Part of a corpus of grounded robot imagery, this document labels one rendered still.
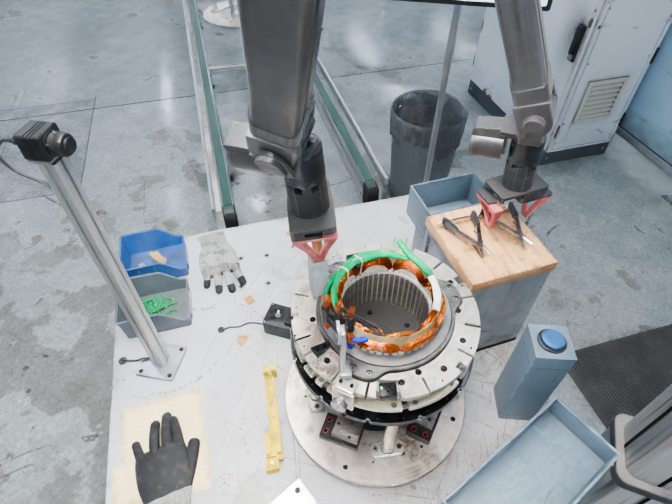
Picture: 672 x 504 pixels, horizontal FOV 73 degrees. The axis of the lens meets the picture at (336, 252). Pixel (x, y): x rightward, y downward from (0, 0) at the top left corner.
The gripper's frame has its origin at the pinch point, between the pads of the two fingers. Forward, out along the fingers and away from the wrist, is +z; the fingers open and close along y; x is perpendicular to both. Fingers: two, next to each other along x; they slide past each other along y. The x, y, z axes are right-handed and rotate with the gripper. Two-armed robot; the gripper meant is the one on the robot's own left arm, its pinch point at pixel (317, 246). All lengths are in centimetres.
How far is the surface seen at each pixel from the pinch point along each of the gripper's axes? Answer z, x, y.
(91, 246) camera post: -0.1, -37.6, -7.3
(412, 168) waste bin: 100, 50, -133
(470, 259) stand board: 17.3, 29.0, -6.4
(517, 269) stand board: 18.0, 37.2, -2.8
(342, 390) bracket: 10.7, 0.8, 19.4
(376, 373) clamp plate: 10.9, 6.2, 17.5
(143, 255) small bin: 40, -51, -42
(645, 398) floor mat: 131, 117, -12
